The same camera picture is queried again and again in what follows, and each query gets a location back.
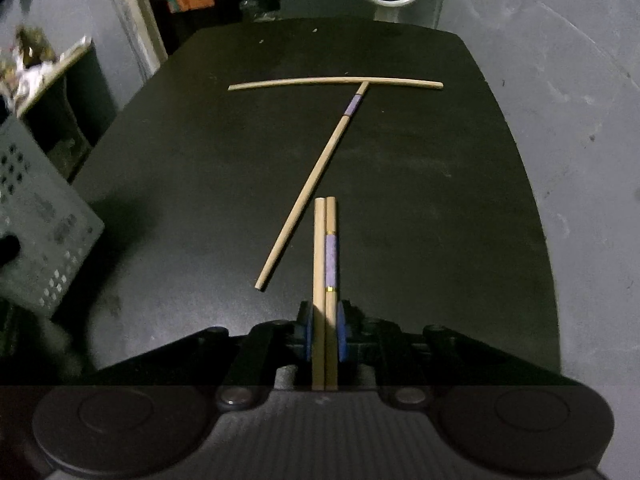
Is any plain wooden chopstick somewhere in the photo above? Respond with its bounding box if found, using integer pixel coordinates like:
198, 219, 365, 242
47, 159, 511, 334
311, 197, 326, 391
228, 76, 445, 91

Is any white perforated utensil basket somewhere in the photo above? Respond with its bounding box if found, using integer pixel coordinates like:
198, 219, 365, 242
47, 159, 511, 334
1, 117, 104, 318

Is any wooden kitchen counter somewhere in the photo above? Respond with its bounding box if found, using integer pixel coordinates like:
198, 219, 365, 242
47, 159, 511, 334
10, 36, 93, 118

